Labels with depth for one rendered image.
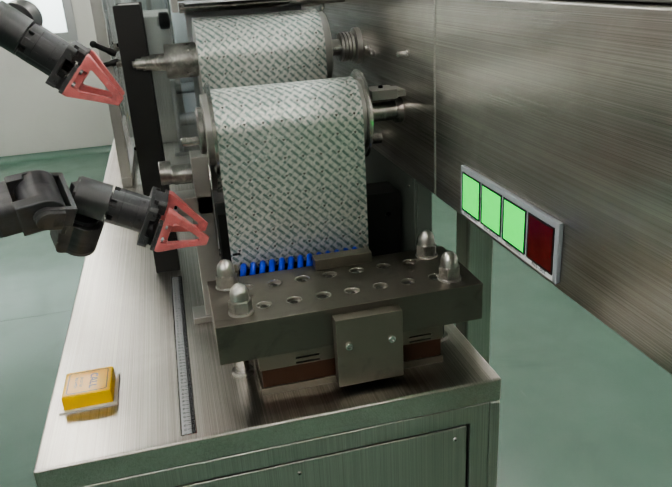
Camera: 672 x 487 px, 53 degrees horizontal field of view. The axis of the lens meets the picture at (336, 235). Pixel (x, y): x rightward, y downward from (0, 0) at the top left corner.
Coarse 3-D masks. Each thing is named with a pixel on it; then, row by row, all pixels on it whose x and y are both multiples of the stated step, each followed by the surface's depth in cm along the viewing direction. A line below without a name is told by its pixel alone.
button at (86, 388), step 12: (84, 372) 105; (96, 372) 104; (108, 372) 104; (72, 384) 102; (84, 384) 101; (96, 384) 101; (108, 384) 101; (72, 396) 99; (84, 396) 99; (96, 396) 100; (108, 396) 100; (72, 408) 99
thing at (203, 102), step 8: (360, 88) 110; (200, 96) 107; (360, 96) 110; (200, 104) 109; (208, 112) 104; (208, 120) 104; (208, 128) 104; (208, 136) 104; (208, 144) 105; (208, 152) 106; (208, 160) 109
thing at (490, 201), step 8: (488, 192) 86; (488, 200) 86; (496, 200) 84; (488, 208) 87; (496, 208) 85; (488, 216) 87; (496, 216) 85; (488, 224) 87; (496, 224) 85; (496, 232) 86
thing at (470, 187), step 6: (468, 180) 92; (468, 186) 92; (474, 186) 90; (468, 192) 92; (474, 192) 90; (468, 198) 92; (474, 198) 91; (468, 204) 93; (474, 204) 91; (468, 210) 93; (474, 210) 91; (474, 216) 91
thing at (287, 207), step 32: (288, 160) 108; (320, 160) 110; (352, 160) 111; (224, 192) 108; (256, 192) 109; (288, 192) 110; (320, 192) 112; (352, 192) 113; (256, 224) 111; (288, 224) 112; (320, 224) 114; (352, 224) 115; (256, 256) 113; (288, 256) 114
